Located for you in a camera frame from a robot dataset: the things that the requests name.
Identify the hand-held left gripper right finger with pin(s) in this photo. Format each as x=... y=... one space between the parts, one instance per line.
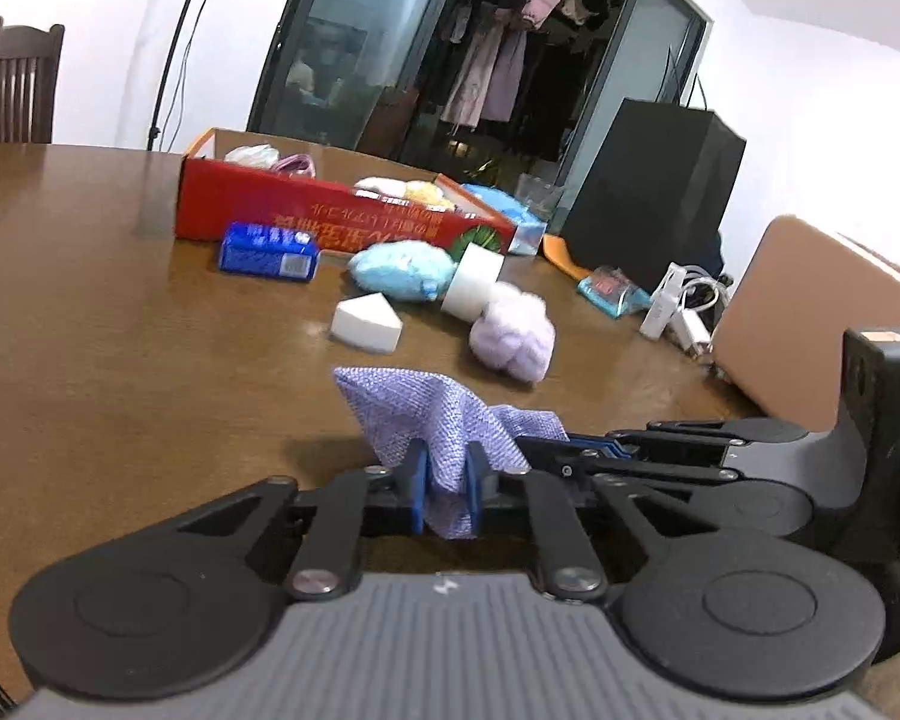
x=474 y=495

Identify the black paper bag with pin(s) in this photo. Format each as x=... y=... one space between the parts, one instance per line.
x=645 y=187

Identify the white foam cylinder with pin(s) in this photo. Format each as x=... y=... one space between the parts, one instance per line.
x=472 y=285

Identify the white wedge sponge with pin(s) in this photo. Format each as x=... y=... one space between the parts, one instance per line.
x=364 y=322

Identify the red cardboard box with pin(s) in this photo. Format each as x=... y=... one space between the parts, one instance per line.
x=270 y=202

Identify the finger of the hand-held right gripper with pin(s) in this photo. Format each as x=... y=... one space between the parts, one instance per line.
x=720 y=431
x=607 y=463

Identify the small blue tissue pack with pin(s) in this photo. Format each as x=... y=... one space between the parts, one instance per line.
x=262 y=247

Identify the purple fluffy ball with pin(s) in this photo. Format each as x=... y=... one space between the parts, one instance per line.
x=514 y=337

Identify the pink satin scrunchie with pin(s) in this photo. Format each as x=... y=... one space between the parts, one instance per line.
x=296 y=165

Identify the purple cloth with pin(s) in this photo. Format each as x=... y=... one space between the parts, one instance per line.
x=435 y=412

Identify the orange flat item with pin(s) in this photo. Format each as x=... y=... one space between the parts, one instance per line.
x=562 y=255

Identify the dark wooden chair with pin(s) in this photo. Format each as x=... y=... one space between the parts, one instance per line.
x=15 y=82

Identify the light blue fluffy toy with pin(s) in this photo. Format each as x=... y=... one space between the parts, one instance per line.
x=397 y=270

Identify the rack of hanging clothes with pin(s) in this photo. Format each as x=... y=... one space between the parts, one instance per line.
x=495 y=52

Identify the dark framed sliding glass door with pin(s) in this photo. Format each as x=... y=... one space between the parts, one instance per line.
x=322 y=105

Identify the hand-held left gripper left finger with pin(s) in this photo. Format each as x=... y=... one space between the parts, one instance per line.
x=418 y=487

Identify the large blue tissue pack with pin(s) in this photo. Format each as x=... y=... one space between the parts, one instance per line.
x=499 y=202

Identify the small blue snack packet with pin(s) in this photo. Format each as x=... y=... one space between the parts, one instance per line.
x=607 y=291

